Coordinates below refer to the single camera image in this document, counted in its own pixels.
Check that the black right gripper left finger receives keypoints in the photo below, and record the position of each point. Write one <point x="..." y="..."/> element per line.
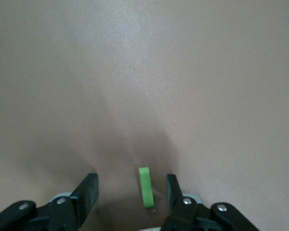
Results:
<point x="62" y="214"/>

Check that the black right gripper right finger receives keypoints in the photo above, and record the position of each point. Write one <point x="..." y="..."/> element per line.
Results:
<point x="195" y="216"/>

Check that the light green foam letter l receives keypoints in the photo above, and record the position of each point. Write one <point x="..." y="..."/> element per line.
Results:
<point x="147" y="187"/>

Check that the brown table cover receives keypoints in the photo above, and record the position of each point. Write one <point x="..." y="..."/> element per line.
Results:
<point x="144" y="72"/>

